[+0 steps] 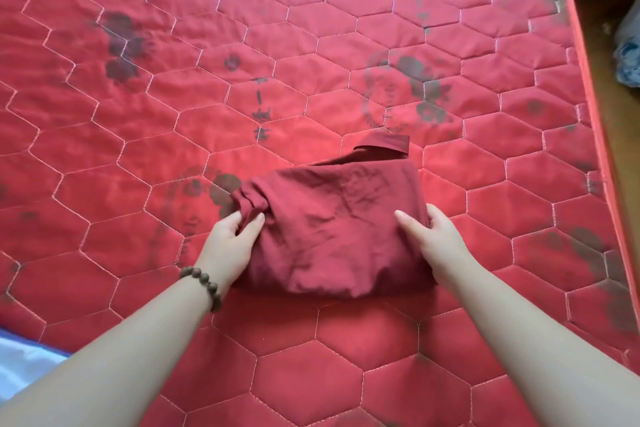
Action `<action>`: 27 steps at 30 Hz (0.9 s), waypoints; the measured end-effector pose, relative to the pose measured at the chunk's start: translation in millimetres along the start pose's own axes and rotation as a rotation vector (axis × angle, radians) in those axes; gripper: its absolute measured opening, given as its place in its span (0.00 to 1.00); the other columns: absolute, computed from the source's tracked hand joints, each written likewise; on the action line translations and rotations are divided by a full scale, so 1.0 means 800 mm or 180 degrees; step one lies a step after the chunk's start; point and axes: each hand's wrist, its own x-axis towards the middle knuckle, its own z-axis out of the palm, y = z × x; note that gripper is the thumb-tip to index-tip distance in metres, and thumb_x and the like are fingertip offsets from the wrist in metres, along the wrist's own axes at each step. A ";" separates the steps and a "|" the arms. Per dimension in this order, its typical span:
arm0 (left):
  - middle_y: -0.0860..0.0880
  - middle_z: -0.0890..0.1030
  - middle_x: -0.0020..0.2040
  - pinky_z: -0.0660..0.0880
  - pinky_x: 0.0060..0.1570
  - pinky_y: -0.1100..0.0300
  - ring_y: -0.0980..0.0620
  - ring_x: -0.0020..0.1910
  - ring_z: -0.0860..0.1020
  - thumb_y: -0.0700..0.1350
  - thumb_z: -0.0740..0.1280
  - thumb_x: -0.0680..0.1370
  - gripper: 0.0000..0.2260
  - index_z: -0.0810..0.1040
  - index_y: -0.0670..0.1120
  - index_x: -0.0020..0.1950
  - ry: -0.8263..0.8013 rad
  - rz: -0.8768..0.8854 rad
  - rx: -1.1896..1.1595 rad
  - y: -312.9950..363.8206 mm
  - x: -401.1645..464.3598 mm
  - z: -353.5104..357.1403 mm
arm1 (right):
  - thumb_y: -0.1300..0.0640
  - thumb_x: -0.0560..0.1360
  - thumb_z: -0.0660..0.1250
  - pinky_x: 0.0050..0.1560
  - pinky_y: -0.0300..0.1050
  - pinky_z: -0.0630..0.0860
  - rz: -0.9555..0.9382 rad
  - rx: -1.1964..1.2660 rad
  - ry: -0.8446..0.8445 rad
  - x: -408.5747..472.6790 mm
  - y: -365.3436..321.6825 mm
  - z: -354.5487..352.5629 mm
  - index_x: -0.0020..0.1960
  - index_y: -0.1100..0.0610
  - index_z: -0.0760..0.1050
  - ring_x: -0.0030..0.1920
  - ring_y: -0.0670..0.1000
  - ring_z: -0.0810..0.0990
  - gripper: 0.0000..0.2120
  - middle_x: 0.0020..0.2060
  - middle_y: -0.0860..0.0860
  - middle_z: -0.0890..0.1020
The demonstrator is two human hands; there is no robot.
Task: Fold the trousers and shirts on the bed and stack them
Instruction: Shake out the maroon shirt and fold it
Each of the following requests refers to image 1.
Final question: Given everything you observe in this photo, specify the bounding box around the person's right hand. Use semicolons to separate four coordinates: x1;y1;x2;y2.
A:
394;203;483;295

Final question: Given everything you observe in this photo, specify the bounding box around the person's left hand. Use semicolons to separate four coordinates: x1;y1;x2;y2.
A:
193;211;267;298

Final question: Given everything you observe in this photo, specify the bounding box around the maroon shirt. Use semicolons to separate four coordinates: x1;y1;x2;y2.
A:
229;130;439;300

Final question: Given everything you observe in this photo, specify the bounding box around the red quilted mattress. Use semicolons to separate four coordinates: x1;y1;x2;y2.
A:
0;0;640;427

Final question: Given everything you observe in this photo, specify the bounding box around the dark blue shirt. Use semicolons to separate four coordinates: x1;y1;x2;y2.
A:
0;326;71;358

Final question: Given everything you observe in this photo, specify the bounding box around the light blue shirt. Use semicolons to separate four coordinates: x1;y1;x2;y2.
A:
0;334;69;402

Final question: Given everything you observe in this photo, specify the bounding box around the person's right forearm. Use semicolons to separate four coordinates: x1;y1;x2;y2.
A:
449;266;640;427

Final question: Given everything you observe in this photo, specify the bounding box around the person's left forearm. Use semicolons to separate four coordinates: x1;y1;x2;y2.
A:
0;275;213;427

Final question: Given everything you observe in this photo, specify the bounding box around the white plastic bag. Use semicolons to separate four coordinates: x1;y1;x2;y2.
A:
613;6;640;88

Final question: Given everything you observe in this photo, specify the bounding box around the dark bead bracelet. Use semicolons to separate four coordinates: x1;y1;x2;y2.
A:
178;266;223;314

